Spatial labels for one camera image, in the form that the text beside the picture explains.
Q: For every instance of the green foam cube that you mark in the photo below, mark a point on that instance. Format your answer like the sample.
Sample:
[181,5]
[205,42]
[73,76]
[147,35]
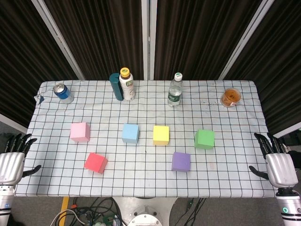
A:
[204,139]

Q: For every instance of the white silver robot base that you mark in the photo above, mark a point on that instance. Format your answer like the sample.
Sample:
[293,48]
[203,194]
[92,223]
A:
[145,212]

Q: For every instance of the yellow floor tape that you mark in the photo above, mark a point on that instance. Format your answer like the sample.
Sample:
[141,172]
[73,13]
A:
[65,207]

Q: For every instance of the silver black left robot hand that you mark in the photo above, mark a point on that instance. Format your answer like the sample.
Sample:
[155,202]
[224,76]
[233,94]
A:
[11,167]

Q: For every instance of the blue tablecloth clip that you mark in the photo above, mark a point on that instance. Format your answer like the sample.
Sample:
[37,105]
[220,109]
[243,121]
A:
[40,99]

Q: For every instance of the dark partition panel white frame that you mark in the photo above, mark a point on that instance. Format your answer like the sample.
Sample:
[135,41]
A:
[195,35]
[282,58]
[18,58]
[98,35]

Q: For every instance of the yellow foam cube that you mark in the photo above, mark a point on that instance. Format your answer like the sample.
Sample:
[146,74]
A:
[161,134]

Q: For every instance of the pink foam cube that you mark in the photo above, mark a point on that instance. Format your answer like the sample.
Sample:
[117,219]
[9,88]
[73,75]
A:
[79,131]

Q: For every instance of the white black checkered tablecloth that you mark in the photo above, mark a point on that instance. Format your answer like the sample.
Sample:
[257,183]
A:
[141,179]

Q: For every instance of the light blue foam cube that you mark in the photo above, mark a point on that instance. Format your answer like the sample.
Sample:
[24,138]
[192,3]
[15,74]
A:
[130,133]

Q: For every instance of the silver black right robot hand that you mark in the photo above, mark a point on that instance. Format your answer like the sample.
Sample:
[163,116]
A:
[281,168]

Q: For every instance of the green circuit board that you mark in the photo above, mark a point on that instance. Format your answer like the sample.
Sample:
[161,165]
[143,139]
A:
[108,220]

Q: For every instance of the red foam cube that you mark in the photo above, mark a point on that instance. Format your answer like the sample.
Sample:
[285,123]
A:
[95,162]

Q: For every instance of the white drink bottle yellow cap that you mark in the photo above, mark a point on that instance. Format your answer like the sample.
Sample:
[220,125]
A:
[127,87]

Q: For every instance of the teal box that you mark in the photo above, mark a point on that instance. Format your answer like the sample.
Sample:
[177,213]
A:
[115,87]

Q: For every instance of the blue silver soda can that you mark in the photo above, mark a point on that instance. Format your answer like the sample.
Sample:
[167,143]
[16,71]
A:
[63,94]

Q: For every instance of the clear water bottle green label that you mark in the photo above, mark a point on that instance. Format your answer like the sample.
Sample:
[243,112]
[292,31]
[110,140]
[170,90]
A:
[175,94]

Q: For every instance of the purple foam cube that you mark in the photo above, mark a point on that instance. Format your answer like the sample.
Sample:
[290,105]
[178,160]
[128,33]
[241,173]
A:
[180,161]

